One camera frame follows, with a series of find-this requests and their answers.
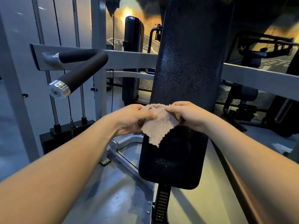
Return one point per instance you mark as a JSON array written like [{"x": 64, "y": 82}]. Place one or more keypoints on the person's right hand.
[{"x": 191, "y": 115}]

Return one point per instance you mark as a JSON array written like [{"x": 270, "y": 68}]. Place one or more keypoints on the person's left hand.
[{"x": 128, "y": 118}]

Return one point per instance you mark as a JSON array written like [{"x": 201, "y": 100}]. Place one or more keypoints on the beige cleaning cloth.
[{"x": 160, "y": 128}]

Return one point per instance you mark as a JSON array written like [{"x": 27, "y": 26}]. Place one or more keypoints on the black padded backrest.
[{"x": 184, "y": 74}]

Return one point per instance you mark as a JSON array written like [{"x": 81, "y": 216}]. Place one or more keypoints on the person's right forearm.
[{"x": 252, "y": 165}]

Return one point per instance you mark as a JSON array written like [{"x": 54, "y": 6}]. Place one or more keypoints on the person's left forearm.
[{"x": 58, "y": 179}]

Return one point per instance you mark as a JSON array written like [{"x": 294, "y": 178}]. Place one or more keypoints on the black weight plate stack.
[{"x": 58, "y": 137}]

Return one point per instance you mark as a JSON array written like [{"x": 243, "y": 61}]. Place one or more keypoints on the black pillar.
[{"x": 133, "y": 44}]

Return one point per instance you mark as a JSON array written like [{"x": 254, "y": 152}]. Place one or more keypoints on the white cloth bundle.
[{"x": 281, "y": 148}]

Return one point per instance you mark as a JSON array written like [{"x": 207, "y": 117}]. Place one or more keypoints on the chrome guide rod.
[
  {"x": 40, "y": 27},
  {"x": 76, "y": 25}
]

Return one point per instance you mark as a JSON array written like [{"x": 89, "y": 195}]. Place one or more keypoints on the grey gym machine frame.
[{"x": 130, "y": 59}]

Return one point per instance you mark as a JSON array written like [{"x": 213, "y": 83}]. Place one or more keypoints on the brown partition base rail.
[{"x": 240, "y": 188}]

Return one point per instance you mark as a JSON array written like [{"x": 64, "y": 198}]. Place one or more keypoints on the black notched adjustment post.
[{"x": 161, "y": 202}]

